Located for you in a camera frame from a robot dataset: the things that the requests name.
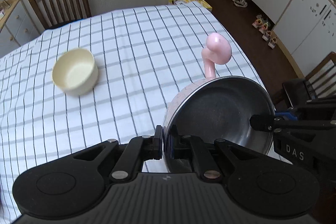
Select black seat cushion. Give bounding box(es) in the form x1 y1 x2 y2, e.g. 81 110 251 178
282 79 316 107

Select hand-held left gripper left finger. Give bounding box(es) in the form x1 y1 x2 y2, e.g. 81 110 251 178
73 125 163 184

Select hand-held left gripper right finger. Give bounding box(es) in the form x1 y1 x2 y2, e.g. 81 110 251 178
168 132 259 184

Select white wall cabinets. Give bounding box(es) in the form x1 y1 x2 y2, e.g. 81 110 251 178
273 0 336 78

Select pink handled saucepan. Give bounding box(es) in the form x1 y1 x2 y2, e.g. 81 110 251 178
162 32 276 174

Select cream bowl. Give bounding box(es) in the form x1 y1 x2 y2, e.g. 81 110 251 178
52 48 99 96

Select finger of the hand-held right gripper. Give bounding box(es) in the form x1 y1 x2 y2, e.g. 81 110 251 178
274 98 336 122
249 114 336 133

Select grey wooden drawer cabinet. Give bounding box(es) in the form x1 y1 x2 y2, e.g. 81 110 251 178
0 0 41 58

